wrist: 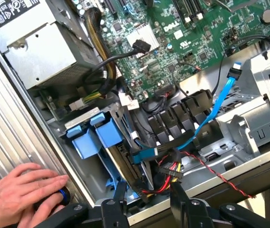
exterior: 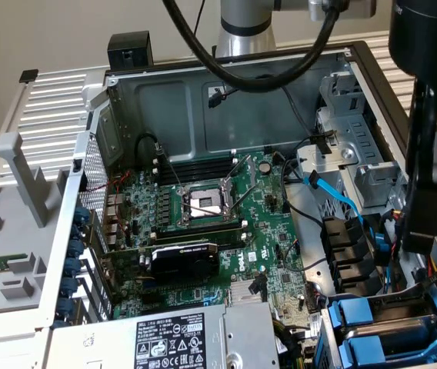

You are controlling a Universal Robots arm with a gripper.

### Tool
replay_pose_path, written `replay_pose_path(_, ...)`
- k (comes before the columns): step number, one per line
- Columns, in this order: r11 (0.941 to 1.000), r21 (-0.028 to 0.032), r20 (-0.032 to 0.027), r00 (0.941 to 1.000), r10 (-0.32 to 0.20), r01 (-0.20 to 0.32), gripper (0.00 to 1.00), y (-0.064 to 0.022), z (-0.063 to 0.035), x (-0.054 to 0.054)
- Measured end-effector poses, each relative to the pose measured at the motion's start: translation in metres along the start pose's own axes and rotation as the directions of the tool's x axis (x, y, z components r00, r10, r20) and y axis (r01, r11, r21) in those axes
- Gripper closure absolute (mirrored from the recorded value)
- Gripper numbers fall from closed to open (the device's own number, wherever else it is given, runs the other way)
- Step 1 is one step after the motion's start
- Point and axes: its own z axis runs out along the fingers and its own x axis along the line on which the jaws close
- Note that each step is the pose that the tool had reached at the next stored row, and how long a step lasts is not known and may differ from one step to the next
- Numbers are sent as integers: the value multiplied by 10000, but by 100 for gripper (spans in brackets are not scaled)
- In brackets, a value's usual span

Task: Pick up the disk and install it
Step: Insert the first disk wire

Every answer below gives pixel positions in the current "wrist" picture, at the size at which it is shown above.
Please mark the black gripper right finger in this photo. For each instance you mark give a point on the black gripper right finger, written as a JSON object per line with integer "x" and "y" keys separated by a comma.
{"x": 187, "y": 213}

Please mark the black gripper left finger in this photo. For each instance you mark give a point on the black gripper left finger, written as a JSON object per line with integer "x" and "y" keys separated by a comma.
{"x": 114, "y": 213}

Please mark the blue disk caddy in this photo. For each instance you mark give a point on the blue disk caddy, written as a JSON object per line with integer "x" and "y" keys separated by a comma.
{"x": 85, "y": 145}

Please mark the bare person hand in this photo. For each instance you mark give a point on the bare person hand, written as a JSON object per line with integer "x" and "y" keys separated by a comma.
{"x": 13, "y": 190}

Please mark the open PC case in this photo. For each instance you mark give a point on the open PC case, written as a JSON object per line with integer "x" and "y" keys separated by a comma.
{"x": 82, "y": 180}

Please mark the black plastic air shroud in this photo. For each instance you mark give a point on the black plastic air shroud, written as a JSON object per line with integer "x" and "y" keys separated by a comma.
{"x": 173, "y": 118}

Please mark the silver metal drive cage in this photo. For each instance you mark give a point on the silver metal drive cage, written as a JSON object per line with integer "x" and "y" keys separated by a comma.
{"x": 256, "y": 73}

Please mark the green motherboard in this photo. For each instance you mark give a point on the green motherboard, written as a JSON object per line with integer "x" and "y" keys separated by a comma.
{"x": 196, "y": 42}

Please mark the silver power supply unit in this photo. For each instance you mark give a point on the silver power supply unit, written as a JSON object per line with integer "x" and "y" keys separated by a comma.
{"x": 42, "y": 52}

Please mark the silver finned heat sink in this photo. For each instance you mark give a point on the silver finned heat sink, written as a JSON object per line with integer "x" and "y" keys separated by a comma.
{"x": 139, "y": 33}

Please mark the black RAM slot bank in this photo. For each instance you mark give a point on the black RAM slot bank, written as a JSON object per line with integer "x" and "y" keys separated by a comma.
{"x": 189, "y": 9}

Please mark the coin battery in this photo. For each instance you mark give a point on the coin battery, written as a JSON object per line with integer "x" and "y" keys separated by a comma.
{"x": 268, "y": 16}

